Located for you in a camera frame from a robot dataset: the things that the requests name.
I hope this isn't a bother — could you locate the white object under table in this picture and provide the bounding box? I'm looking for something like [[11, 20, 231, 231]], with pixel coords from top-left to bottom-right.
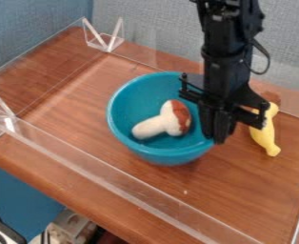
[[28, 209, 98, 244]]

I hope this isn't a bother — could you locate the blue plastic bowl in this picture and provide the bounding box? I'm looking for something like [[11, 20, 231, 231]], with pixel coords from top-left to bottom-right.
[[106, 71, 215, 166]]

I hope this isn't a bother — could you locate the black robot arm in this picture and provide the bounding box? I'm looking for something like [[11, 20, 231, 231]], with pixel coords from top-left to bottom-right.
[[179, 0, 270, 144]]

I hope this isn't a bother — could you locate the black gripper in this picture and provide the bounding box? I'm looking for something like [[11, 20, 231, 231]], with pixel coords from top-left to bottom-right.
[[179, 47, 270, 144]]

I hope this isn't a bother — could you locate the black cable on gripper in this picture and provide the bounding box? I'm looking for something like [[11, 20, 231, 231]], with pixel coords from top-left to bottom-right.
[[244, 37, 272, 76]]

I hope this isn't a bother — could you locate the clear acrylic barrier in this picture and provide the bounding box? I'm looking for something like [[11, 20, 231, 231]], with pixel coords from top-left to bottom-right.
[[0, 23, 299, 244]]

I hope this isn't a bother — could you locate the white and brown toy mushroom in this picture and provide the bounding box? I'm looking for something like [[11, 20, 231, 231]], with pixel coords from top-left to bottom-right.
[[132, 99, 192, 139]]

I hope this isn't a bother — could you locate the yellow toy banana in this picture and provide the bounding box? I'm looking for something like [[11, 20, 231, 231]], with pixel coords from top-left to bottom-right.
[[250, 102, 282, 156]]

